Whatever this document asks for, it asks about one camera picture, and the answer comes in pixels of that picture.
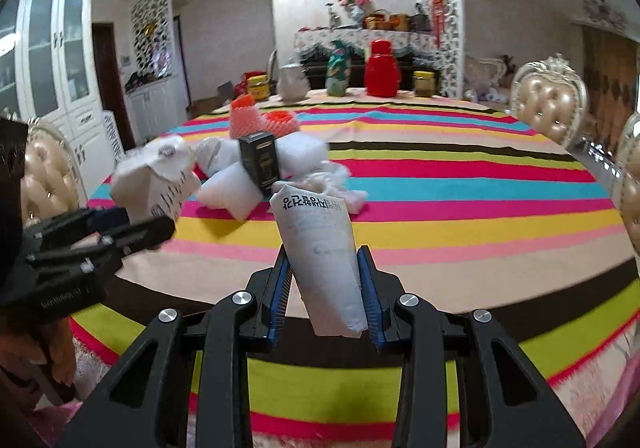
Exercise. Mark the tall white lattice screen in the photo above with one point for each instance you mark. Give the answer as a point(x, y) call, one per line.
point(447, 28)

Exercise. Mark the beige tufted dining chair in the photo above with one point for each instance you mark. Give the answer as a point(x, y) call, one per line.
point(547, 103)
point(630, 178)
point(50, 178)

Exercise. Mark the small white lattice cover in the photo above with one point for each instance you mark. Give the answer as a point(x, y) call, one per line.
point(114, 133)

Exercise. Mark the yellow-lid jar with red label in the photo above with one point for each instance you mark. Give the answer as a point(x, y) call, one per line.
point(259, 89)

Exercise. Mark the white air cushion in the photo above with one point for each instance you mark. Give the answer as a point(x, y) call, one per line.
point(230, 190)
point(305, 153)

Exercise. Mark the white printed paper packet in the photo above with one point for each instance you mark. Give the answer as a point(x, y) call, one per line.
point(320, 268)

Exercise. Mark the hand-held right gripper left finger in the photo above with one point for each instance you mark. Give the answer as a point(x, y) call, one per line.
point(280, 300)

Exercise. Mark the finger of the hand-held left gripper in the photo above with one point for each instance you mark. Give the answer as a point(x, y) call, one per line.
point(107, 218)
point(145, 233)

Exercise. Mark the pink flower bouquet in vase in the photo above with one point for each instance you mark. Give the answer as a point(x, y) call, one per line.
point(356, 1)

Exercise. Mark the white lattice wall panel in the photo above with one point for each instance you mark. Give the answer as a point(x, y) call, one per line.
point(150, 33)

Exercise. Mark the red box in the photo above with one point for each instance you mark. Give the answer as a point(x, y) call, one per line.
point(252, 77)

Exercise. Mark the green patterned bag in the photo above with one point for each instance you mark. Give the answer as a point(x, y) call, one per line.
point(337, 73)

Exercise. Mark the dark wooden door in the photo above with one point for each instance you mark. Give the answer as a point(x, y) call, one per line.
point(107, 78)

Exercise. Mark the small black box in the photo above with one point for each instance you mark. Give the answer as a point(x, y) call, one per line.
point(259, 163)

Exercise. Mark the crumpled white plastic wrap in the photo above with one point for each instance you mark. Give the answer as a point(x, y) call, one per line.
point(215, 156)

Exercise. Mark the black handbag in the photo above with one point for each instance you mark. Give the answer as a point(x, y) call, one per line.
point(420, 21)

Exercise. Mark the floral lace cloth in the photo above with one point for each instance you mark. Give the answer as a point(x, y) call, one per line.
point(320, 39)

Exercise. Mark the striped colourful tablecloth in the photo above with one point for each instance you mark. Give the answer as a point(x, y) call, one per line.
point(450, 208)

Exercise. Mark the white foam net sleeve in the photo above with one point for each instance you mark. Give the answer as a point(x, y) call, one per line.
point(347, 190)

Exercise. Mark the black piano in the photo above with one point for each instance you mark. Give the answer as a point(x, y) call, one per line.
point(315, 71)

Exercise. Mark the white glass-door cabinet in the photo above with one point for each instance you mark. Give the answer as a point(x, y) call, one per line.
point(55, 58)

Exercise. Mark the yellow-lid glass jar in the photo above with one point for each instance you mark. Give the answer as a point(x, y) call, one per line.
point(424, 84)

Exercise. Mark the orange foam fruit net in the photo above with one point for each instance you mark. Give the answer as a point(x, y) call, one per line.
point(280, 124)
point(244, 121)

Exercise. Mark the white paper bag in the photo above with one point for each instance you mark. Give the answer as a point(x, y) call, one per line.
point(150, 178)

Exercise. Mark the person's left hand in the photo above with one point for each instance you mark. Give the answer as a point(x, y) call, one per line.
point(52, 358)

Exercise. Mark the low white cabinet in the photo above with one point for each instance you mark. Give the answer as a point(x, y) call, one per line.
point(155, 108)

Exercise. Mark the white teapot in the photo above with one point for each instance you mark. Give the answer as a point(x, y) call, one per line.
point(292, 86)

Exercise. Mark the white carved sofa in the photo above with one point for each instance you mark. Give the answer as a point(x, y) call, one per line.
point(482, 76)

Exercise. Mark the red thermos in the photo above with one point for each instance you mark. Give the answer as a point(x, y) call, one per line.
point(382, 73)

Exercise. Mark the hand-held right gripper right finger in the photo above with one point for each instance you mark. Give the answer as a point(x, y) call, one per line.
point(371, 300)

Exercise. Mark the brown curtain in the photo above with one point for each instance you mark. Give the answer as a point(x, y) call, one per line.
point(607, 73)

